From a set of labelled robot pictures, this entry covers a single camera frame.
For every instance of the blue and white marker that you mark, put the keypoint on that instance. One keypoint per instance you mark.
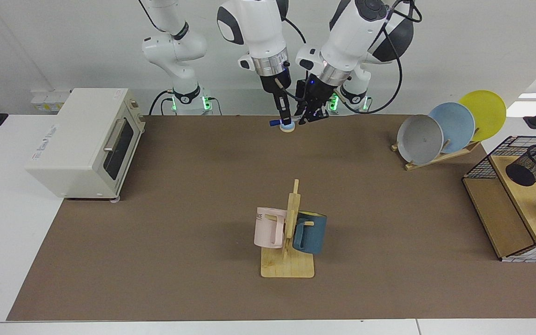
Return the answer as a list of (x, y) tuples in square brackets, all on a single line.
[(273, 123)]

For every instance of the black mesh pen holder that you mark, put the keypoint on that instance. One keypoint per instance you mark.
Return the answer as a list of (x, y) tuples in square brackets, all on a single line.
[(531, 167)]

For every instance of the small blue round bell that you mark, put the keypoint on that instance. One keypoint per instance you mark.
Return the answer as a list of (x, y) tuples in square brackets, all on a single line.
[(288, 129)]

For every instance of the grey plate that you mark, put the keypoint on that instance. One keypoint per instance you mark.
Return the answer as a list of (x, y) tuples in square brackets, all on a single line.
[(419, 139)]

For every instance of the pink cup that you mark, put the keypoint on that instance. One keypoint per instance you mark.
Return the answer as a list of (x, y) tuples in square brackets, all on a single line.
[(264, 230)]

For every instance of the dark blue cup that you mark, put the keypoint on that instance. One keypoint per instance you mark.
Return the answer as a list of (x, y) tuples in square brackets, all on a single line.
[(314, 235)]

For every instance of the wooden plate rack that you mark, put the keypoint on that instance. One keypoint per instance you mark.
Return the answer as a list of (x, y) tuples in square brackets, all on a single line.
[(435, 159)]

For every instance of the light blue plate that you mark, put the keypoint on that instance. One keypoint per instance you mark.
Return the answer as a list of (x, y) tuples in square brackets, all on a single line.
[(458, 123)]

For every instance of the wooden cup stand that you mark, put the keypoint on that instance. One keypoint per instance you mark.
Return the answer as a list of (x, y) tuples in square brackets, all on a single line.
[(289, 267)]

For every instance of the yellow plate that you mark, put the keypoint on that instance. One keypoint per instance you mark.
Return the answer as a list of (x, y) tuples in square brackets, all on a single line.
[(489, 114)]

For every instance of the brown table cloth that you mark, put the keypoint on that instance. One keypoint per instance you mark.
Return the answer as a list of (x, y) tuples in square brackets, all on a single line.
[(193, 260)]

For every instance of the pale toaster oven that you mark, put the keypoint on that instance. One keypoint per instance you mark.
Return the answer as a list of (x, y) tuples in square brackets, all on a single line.
[(72, 144)]

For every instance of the white wall socket strip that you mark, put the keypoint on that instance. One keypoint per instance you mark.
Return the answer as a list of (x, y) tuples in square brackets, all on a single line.
[(47, 101)]

